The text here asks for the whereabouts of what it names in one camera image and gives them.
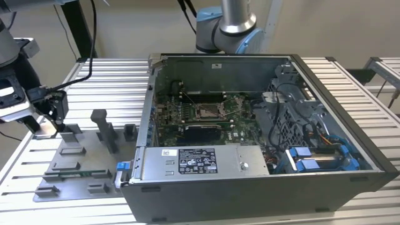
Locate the neighbouring slatted metal table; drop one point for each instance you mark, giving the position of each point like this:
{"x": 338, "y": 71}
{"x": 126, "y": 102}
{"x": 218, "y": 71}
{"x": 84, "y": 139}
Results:
{"x": 386, "y": 68}

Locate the black graphics card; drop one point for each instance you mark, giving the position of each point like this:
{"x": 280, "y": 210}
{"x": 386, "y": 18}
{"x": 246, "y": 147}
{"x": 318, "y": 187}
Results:
{"x": 200, "y": 136}

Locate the black table bracket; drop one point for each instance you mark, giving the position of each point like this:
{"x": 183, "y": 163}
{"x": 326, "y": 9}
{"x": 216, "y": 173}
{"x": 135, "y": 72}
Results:
{"x": 359, "y": 76}

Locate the black upright pole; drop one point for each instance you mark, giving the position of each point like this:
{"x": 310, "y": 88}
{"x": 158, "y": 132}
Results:
{"x": 79, "y": 30}

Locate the black RAM slot bank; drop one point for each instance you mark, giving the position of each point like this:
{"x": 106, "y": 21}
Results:
{"x": 203, "y": 96}

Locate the grey parts rack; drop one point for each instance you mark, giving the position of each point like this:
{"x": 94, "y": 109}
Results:
{"x": 91, "y": 152}

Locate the blue case latch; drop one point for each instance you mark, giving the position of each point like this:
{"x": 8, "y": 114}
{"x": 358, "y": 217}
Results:
{"x": 123, "y": 167}

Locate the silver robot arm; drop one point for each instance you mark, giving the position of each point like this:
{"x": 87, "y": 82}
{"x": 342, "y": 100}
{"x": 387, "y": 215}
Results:
{"x": 234, "y": 25}

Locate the silver power supply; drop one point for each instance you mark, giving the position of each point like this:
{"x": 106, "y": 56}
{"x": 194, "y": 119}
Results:
{"x": 156, "y": 164}

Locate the silver CPU plate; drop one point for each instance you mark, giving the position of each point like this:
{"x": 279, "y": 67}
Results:
{"x": 47, "y": 130}

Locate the green motherboard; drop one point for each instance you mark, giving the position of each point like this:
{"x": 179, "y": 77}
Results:
{"x": 240, "y": 131}

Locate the CPU socket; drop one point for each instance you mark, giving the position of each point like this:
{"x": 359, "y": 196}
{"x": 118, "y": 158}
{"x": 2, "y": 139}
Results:
{"x": 208, "y": 112}

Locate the hard disk in blue carrier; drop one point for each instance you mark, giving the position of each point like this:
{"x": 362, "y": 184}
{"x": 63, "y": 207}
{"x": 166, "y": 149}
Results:
{"x": 307, "y": 165}
{"x": 302, "y": 151}

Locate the green RAM stick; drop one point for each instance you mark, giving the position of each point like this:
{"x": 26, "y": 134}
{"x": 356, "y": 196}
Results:
{"x": 75, "y": 174}

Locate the thin locking lever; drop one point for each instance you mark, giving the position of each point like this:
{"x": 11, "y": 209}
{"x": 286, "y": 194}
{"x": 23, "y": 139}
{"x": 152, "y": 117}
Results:
{"x": 232, "y": 112}
{"x": 188, "y": 96}

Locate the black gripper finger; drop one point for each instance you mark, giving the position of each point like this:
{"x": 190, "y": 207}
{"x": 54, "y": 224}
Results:
{"x": 60, "y": 103}
{"x": 31, "y": 124}

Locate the grey metal drive cage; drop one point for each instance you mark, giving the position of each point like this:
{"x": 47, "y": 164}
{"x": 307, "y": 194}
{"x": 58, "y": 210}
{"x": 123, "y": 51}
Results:
{"x": 282, "y": 117}

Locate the black open PC case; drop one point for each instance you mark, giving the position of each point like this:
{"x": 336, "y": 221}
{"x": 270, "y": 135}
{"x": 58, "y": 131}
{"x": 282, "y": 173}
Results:
{"x": 250, "y": 199}

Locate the white sticker on case wall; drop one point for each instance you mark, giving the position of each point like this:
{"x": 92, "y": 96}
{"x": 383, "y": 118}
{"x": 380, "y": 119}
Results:
{"x": 216, "y": 65}

